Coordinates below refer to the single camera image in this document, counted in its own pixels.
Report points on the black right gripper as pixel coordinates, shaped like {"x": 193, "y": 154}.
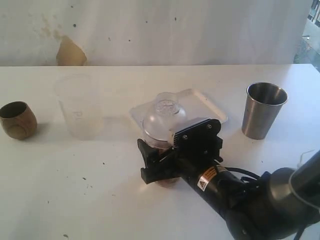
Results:
{"x": 171, "y": 164}

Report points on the clear plastic shaker cup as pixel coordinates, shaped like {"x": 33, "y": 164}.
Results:
{"x": 162, "y": 146}

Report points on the clear dome shaker lid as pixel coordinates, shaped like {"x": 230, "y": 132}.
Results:
{"x": 164, "y": 113}

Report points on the stainless steel cup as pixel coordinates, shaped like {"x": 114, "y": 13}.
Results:
{"x": 263, "y": 103}

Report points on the brown wooden cup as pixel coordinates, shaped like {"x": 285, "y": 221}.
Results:
{"x": 18, "y": 120}

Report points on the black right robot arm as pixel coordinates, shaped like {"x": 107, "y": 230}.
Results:
{"x": 271, "y": 206}

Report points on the white rectangular tray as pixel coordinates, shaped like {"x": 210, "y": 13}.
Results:
{"x": 194, "y": 102}

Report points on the translucent white plastic cup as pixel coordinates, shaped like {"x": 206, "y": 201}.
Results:
{"x": 80, "y": 102}

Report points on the white zip tie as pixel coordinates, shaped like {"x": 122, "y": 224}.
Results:
{"x": 302, "y": 157}

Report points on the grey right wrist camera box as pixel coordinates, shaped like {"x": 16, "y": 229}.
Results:
{"x": 195, "y": 135}

